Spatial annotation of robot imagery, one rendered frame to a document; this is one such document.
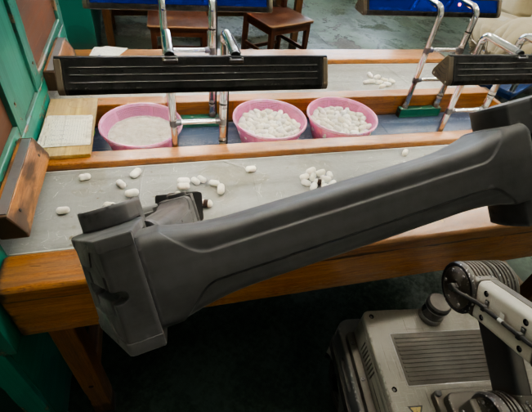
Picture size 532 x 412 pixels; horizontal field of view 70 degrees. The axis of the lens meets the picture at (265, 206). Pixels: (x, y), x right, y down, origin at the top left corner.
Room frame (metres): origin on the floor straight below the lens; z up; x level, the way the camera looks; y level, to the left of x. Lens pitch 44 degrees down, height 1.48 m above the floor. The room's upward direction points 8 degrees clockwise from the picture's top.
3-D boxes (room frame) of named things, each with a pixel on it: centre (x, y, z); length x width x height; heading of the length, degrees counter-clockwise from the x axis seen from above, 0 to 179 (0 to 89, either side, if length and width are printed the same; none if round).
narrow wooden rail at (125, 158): (1.11, -0.18, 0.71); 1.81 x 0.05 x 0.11; 109
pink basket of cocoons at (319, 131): (1.30, -0.24, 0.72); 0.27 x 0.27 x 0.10
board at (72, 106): (0.99, 0.65, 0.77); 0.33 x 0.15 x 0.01; 19
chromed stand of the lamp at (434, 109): (1.62, -0.58, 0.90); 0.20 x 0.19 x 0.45; 109
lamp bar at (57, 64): (0.85, 0.19, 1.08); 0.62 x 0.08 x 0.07; 109
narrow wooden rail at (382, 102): (1.41, -0.08, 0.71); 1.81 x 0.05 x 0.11; 109
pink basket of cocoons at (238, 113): (1.21, 0.03, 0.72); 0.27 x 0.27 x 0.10
